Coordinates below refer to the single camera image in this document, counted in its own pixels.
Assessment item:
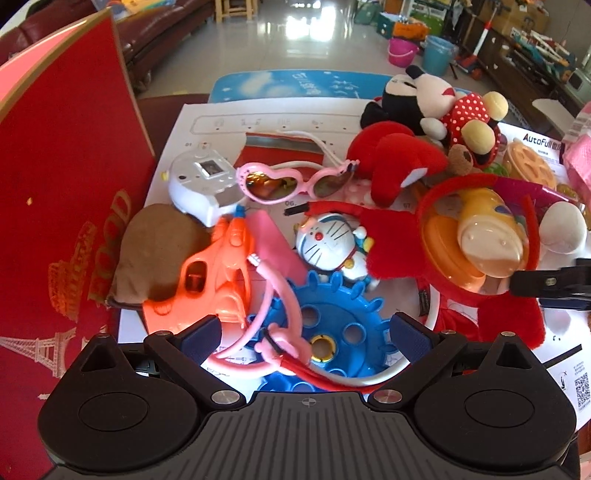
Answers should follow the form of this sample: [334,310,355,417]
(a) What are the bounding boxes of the white plush animal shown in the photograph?
[539,201,587,255]

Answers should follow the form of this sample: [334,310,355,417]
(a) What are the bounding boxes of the Doraemon figure toy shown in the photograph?
[294,213,380,289]

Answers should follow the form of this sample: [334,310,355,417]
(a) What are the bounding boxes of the yellow toy kettle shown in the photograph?
[457,188,529,279]

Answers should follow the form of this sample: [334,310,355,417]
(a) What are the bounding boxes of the blue toy gear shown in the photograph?
[246,270,400,393]

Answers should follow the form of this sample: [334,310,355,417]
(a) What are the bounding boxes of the brown round plush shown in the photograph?
[107,204,211,309]

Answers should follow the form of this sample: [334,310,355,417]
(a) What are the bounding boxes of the red booklet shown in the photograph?
[233,133,325,168]

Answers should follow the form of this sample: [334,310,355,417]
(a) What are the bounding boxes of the pink heart sunglasses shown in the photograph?
[236,160,359,205]

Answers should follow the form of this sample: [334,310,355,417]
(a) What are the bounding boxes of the red plush toy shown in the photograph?
[346,121,449,208]

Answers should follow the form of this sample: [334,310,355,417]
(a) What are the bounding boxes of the orange toy water gun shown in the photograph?
[142,206,254,343]

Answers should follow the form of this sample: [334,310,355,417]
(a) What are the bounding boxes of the pink bucket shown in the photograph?
[388,38,419,69]

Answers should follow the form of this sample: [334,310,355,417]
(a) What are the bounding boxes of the small brown bear plush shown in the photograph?
[447,144,474,176]

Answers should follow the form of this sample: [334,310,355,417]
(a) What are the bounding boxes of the dark red leather sofa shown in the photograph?
[1,0,214,92]

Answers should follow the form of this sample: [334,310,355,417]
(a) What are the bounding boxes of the blue mat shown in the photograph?
[209,69,391,103]

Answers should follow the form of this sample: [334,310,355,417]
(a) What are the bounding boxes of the Minnie Mouse plush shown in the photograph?
[361,65,509,170]

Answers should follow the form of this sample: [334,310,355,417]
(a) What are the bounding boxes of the white toy game device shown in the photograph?
[168,149,246,227]

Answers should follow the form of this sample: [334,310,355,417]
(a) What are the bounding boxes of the pink patterned bag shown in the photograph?
[562,102,591,201]

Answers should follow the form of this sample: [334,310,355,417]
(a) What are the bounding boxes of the blue bucket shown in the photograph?
[423,35,458,77]

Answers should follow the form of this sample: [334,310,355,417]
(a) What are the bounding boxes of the orange toy wheel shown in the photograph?
[503,140,557,190]

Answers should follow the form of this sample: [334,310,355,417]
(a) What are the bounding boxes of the red cardboard gift box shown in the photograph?
[1,12,156,479]

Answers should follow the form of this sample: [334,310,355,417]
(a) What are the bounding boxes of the pink flat toy piece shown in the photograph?
[245,210,308,285]

